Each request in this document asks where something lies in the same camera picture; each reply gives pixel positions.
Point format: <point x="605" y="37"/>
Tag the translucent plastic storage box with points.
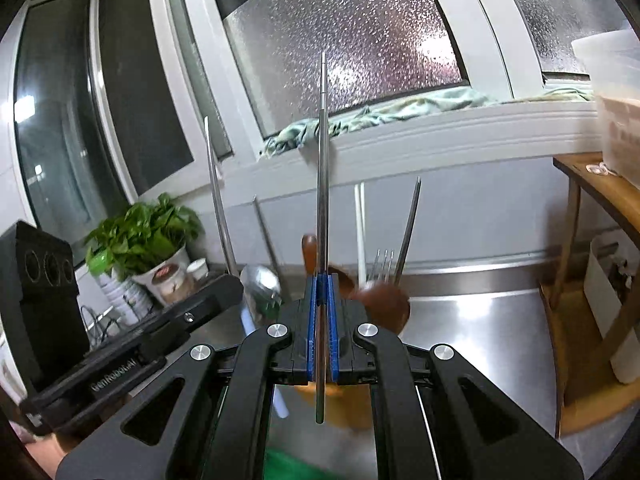
<point x="617" y="110"/>

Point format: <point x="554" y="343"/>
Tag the small white cup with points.
<point x="198" y="270"/>

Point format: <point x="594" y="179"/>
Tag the frosted glass window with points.
<point x="350" y="45"/>

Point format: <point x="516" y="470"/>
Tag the wooden shelf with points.
<point x="600" y="190"/>

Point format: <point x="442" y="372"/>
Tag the white printed can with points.
<point x="122" y="300"/>

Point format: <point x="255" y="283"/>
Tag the dark glass window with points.
<point x="65" y="110"/>

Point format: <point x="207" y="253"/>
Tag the metal fork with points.
<point x="382" y="267"/>

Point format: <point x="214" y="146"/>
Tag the green potted plant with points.
<point x="142" y="240"/>

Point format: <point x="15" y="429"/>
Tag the dark brown wooden spoon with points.
<point x="385" y="305"/>

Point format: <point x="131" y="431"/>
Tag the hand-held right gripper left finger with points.
<point x="311" y="330"/>

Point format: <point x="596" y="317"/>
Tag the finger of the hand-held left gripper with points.
<point x="200" y="310"/>

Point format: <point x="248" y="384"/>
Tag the metal chopstick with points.
<point x="323" y="160"/>
<point x="407" y="230"/>

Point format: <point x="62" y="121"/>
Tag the white chopstick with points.
<point x="361" y="230"/>

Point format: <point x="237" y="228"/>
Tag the pale green cloth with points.
<point x="400" y="107"/>

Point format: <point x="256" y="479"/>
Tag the metal spoon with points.
<point x="260" y="292"/>

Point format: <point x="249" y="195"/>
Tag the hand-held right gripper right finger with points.
<point x="334" y="330"/>

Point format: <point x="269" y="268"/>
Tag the white container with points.
<point x="615" y="310"/>

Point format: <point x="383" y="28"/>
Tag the wooden utensil holder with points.
<point x="345" y="405"/>

